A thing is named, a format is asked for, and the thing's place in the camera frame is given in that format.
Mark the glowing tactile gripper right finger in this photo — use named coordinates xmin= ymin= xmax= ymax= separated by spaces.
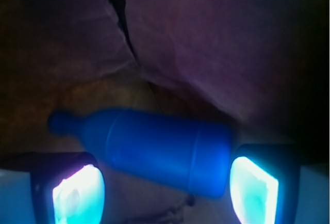
xmin=229 ymin=144 xmax=329 ymax=223

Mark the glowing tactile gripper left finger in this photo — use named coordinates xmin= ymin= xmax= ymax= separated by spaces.
xmin=1 ymin=152 xmax=105 ymax=223

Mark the blue plastic bottle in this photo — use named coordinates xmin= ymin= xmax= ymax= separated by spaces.
xmin=48 ymin=109 xmax=233 ymax=198

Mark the brown paper bag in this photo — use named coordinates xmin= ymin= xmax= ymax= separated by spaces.
xmin=0 ymin=0 xmax=330 ymax=224

